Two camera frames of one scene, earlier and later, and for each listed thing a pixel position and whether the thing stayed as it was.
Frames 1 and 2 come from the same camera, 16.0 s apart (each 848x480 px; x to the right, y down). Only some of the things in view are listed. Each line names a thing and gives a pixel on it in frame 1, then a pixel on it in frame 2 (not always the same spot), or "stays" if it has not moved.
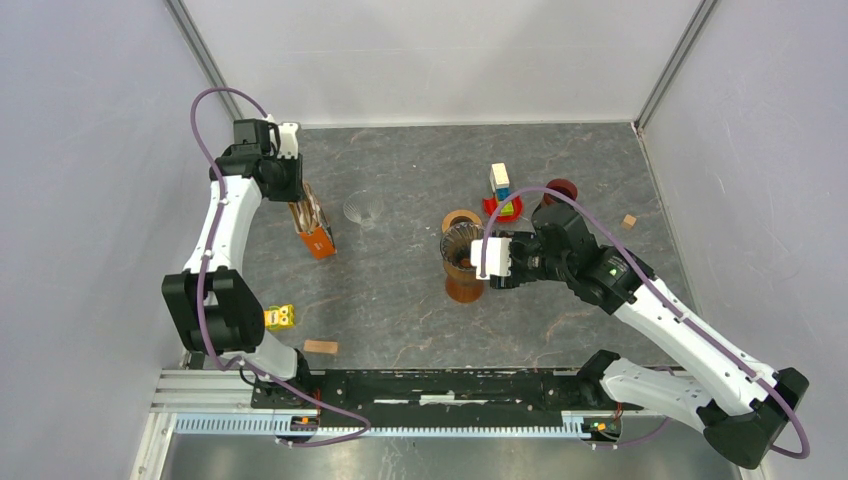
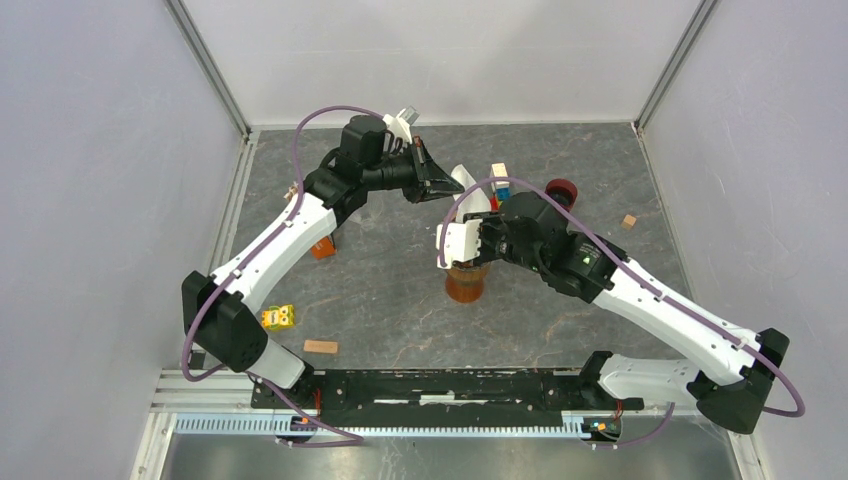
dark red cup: [563, 186] stays
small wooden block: [320, 346] stays
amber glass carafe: [462, 285] stays
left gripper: [294, 191] -> [429, 180]
